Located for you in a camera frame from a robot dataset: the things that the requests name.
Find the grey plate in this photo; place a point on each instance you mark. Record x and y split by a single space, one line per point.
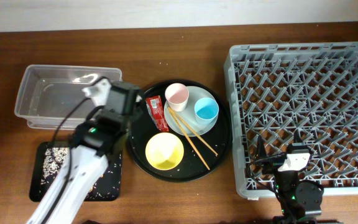
188 114

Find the black rectangular tray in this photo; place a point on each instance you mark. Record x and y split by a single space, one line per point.
106 188

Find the yellow bowl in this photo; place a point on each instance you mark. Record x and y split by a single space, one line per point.
164 151

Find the round black tray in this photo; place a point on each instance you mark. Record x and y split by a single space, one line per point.
198 161

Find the wooden chopstick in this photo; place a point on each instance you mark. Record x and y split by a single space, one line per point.
191 143
175 115

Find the food scraps and rice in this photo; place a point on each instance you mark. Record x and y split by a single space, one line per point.
54 158

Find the grey dishwasher rack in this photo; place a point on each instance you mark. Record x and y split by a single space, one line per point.
273 89

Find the pink cup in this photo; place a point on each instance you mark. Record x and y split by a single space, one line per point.
177 95

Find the clear plastic bin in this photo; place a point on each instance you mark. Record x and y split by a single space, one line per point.
49 92

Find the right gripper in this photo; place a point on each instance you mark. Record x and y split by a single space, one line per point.
271 164

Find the red snack wrapper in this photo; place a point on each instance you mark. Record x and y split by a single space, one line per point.
156 112

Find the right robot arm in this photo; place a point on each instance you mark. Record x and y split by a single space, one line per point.
300 200

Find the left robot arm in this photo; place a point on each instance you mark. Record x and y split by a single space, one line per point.
93 146

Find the blue cup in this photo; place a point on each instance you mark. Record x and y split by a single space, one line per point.
206 109

